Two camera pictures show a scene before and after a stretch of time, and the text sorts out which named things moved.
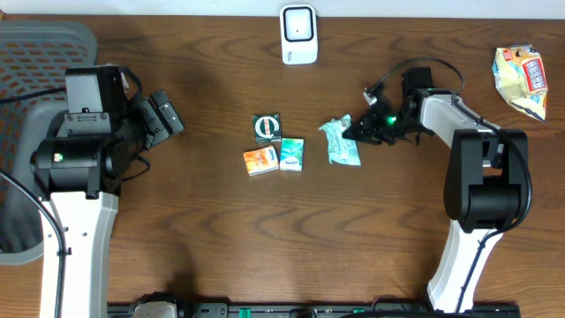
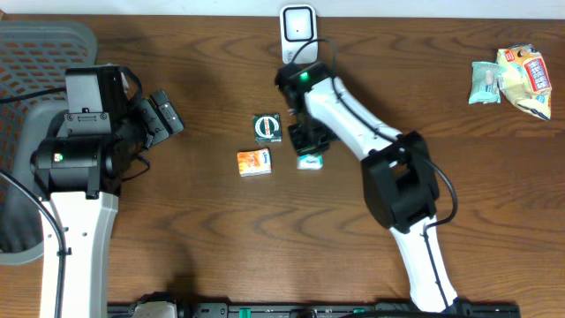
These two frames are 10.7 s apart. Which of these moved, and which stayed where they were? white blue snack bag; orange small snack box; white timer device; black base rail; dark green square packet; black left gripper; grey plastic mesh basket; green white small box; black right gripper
Moved: black right gripper; orange small snack box; green white small box
Stayed: white timer device; white blue snack bag; black left gripper; grey plastic mesh basket; black base rail; dark green square packet
